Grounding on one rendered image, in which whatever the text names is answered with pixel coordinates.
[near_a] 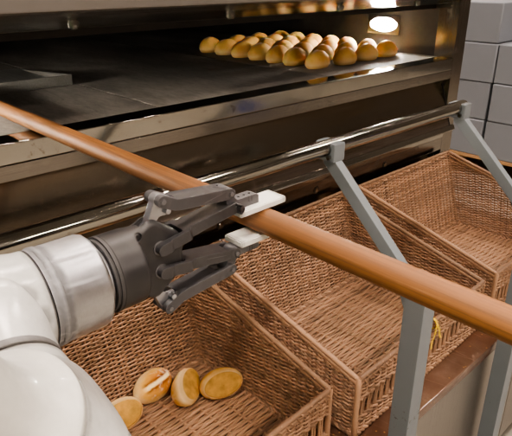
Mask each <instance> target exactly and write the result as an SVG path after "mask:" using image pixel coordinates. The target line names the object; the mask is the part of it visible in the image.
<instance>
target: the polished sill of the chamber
mask: <svg viewBox="0 0 512 436"><path fill-rule="evenodd" d="M451 64H452V58H445V57H433V58H428V59H424V60H418V61H409V62H405V63H400V64H395V65H390V66H385V67H377V68H371V69H367V70H362V71H357V72H352V73H347V74H338V75H333V76H328V77H323V78H318V79H314V80H305V81H299V82H295V83H290V84H285V85H280V86H275V87H267V88H261V89H257V90H252V91H247V92H242V93H233V94H229V95H223V96H219V97H213V98H209V99H200V100H195V101H190V102H185V103H180V104H175V105H170V106H161V107H157V108H151V109H147V110H142V111H137V112H128V113H123V114H119V115H113V116H109V117H104V118H99V119H90V120H85V121H80V122H75V123H71V124H65V125H64V126H66V127H68V128H71V129H73V130H76V131H79V132H81V133H84V134H86V135H88V136H90V137H92V138H96V139H98V140H100V141H103V142H105V143H108V144H110V143H114V142H118V141H122V140H126V139H131V138H138V137H142V136H146V135H151V134H154V133H159V132H163V131H170V130H175V129H178V128H183V127H187V126H191V125H198V124H202V123H207V122H210V121H215V120H219V119H226V118H231V117H234V116H239V115H243V114H247V113H251V112H258V111H263V110H266V109H271V108H275V107H279V106H287V105H290V104H295V103H299V102H303V101H307V100H311V99H319V98H322V97H327V96H331V95H335V94H339V93H346V92H351V91H355V90H359V89H363V88H367V87H375V86H379V85H383V84H387V83H391V82H395V81H400V80H407V79H411V78H415V77H420V76H423V75H428V74H435V73H439V72H444V71H447V70H451ZM70 151H76V150H75V149H73V148H70V147H68V146H66V145H64V144H61V143H59V142H57V141H55V140H53V139H51V138H48V137H45V136H43V135H41V134H40V133H38V132H35V131H23V132H18V133H13V134H9V135H3V136H0V167H2V166H6V165H10V164H18V163H21V162H26V161H29V160H34V159H38V158H42V157H50V156H53V155H58V154H62V153H66V152H70Z"/></svg>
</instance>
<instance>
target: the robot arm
mask: <svg viewBox="0 0 512 436"><path fill-rule="evenodd" d="M144 199H145V200H146V201H147V202H148V204H147V207H146V210H145V213H144V216H143V217H140V218H138V219H137V220H136V221H135V222H134V223H132V224H131V225H130V226H128V227H124V228H116V229H113V230H110V231H107V232H104V233H102V234H97V235H94V236H92V237H88V238H85V237H83V236H82V235H80V234H72V235H69V236H66V237H63V238H60V239H58V240H52V241H50V242H47V243H43V244H41V245H38V246H35V247H26V248H24V249H23V250H22V251H18V252H14V253H6V254H0V436H131V434H130V432H129V431H128V429H127V427H126V425H125V423H124V421H123V419H122V418H121V416H120V415H119V413H118V411H117V410H116V408H115V407H114V406H113V404H112V403H111V402H110V401H109V399H108V398H107V397H106V395H105V394H104V392H103V391H102V389H101V388H100V387H99V386H98V384H97V383H96V382H95V381H94V380H93V378H92V377H91V376H90V375H89V374H88V373H87V372H86V371H85V370H84V369H83V368H81V367H80V366H79V365H77V364H76V363H74V362H72V361H70V360H69V359H68V357H67V356H66V355H65V354H64V352H63V351H62V349H61V346H63V345H65V344H67V343H69V342H70V341H73V340H74V339H76V338H78V337H82V336H84V335H86V334H88V333H90V332H92V331H95V330H97V329H100V328H102V327H104V326H106V325H108V324H109V323H110V322H111V321H112V318H113V316H114V313H117V312H119V311H122V310H124V309H127V308H129V307H131V306H133V305H136V304H139V303H141V302H143V301H145V300H146V299H147V298H153V304H154V305H156V306H157V307H159V308H160V309H162V310H163V311H165V312H166V313H168V314H171V313H172V312H174V311H175V310H176V309H177V308H178V307H179V306H180V305H181V304H182V303H183V302H184V301H185V300H187V299H189V298H192V297H193V296H195V295H196V294H198V293H200V292H202V291H204V290H206V289H208V288H209V287H210V286H212V285H215V284H217V283H218V282H220V281H222V280H223V279H225V278H227V277H229V276H231V275H233V274H234V273H235V272H236V270H237V266H236V265H235V261H236V259H237V258H239V257H240V255H241V254H243V253H246V252H248V251H251V250H253V249H255V248H256V247H258V246H259V241H261V240H264V239H267V238H269V236H266V235H264V234H262V233H259V232H257V231H255V230H253V229H251V228H248V227H245V228H242V229H239V230H236V231H233V232H232V233H229V234H225V240H226V241H229V242H225V241H224V240H220V241H222V242H219V243H215V244H211V245H206V246H202V247H195V248H190V249H187V250H182V245H184V244H186V243H188V242H190V241H192V240H193V236H195V235H197V234H199V233H200V232H202V231H204V230H206V229H208V228H211V227H212V226H213V225H215V224H217V223H219V222H221V221H224V220H225V219H227V218H228V217H230V216H232V215H236V216H238V217H239V218H243V217H246V216H249V215H252V214H255V213H257V212H259V211H262V210H264V209H267V208H270V207H273V206H275V205H278V204H280V203H282V202H285V196H283V195H280V194H278V193H276V192H273V191H270V190H266V191H263V192H260V193H258V194H256V193H253V192H252V191H248V190H247V191H244V192H241V193H239V194H235V190H234V189H232V188H229V187H228V186H225V185H223V184H220V183H213V184H208V185H203V186H199V187H194V188H189V189H180V190H176V191H170V192H166V193H163V192H159V191H155V190H151V189H149V190H147V191H146V192H145V193H144ZM203 205H205V206H203ZM200 206H203V207H201V208H199V209H197V210H195V211H193V212H191V213H189V214H187V215H185V216H183V217H181V218H179V219H177V220H170V221H167V222H165V223H161V222H160V221H157V219H158V217H160V216H162V215H169V214H170V212H171V210H184V209H188V208H195V207H200ZM199 267H200V268H199ZM196 268H198V269H196ZM193 269H196V270H194V271H193ZM185 273H188V274H186V275H184V276H182V277H181V278H179V279H177V280H175V281H173V282H171V280H172V279H173V278H174V277H175V276H177V275H181V274H185ZM170 282H171V283H170Z"/></svg>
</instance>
